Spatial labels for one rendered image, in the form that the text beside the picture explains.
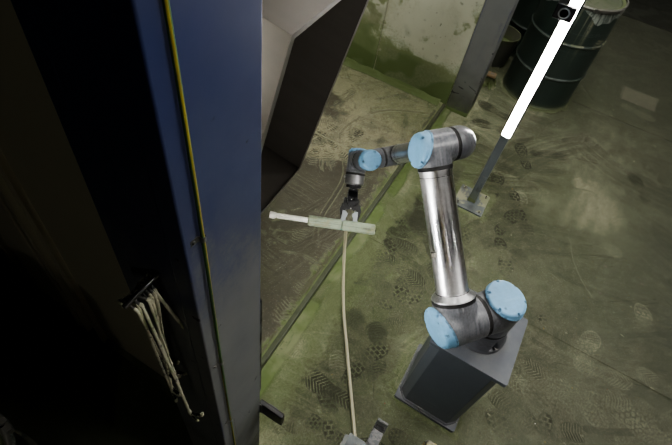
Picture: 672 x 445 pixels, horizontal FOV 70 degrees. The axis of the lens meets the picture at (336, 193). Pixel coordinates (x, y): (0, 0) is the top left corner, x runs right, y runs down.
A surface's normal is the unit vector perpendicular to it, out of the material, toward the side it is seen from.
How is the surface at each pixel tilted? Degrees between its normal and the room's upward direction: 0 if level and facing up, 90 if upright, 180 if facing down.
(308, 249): 0
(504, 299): 5
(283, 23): 12
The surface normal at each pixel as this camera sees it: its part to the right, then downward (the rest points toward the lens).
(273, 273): 0.12, -0.65
